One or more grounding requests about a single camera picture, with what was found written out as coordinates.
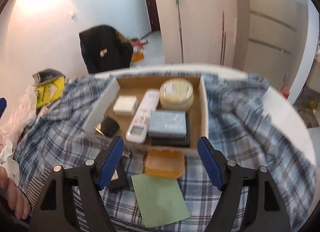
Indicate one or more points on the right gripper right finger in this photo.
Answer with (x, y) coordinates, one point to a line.
(265, 209)

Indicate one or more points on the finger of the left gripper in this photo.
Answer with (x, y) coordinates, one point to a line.
(3, 105)

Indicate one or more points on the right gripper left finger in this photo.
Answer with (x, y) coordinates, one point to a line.
(55, 207)

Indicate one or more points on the small black box with label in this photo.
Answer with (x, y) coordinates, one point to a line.
(119, 179)

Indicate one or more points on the small black charger cube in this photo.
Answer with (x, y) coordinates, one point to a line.
(108, 128)

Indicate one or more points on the black square frame case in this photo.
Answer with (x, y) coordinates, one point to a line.
(175, 142)

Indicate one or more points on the white AC remote control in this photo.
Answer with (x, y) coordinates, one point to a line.
(138, 128)

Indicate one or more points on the white power adapter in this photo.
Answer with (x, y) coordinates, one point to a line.
(125, 105)

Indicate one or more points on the grey blue box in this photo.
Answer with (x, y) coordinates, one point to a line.
(167, 124)

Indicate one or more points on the round cream tin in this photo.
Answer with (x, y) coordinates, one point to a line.
(177, 95)

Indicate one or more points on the person's left hand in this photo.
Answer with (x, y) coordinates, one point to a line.
(16, 199)

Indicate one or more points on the white plastic bag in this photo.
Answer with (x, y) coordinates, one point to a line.
(11, 130)

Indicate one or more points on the yellow packaging bag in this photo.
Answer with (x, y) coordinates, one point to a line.
(49, 92)

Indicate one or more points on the grey bag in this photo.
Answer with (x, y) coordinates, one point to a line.
(46, 75)

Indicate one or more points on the blue plaid shirt cloth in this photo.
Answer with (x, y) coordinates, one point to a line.
(238, 127)

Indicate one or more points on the green card sheet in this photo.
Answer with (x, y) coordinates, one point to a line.
(160, 200)

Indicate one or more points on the chair with black jacket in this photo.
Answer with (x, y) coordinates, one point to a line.
(104, 49)

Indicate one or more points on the floor mat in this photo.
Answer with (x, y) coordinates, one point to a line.
(307, 111)

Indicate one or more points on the white cardboard tray box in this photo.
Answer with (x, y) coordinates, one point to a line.
(137, 85)

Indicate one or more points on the orange box on floor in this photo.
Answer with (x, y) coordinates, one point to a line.
(138, 56)

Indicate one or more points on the red item on floor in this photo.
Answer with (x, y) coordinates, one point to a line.
(139, 42)

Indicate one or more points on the dark wooden door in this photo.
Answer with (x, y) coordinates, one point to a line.
(153, 15)

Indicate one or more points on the beige refrigerator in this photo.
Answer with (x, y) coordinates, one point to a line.
(270, 38)

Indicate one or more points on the wall light switch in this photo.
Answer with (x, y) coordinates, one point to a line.
(73, 16)

